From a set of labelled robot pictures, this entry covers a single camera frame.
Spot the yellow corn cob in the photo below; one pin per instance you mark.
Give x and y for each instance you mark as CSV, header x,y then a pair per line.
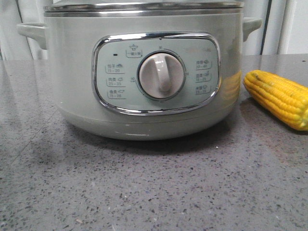
x,y
285,99

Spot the pale green electric pot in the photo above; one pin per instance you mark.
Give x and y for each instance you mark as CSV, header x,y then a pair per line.
x,y
143,74

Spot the glass pot lid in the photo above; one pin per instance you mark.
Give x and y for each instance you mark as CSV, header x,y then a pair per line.
x,y
139,5

